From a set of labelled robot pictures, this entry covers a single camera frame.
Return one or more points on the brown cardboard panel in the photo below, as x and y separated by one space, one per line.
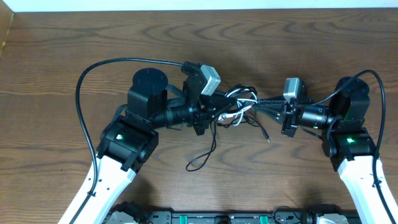
6 18

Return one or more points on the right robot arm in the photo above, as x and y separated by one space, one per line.
345 141

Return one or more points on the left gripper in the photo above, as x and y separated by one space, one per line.
204 116

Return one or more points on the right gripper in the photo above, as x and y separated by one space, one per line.
288 116

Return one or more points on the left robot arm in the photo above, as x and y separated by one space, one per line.
129 139

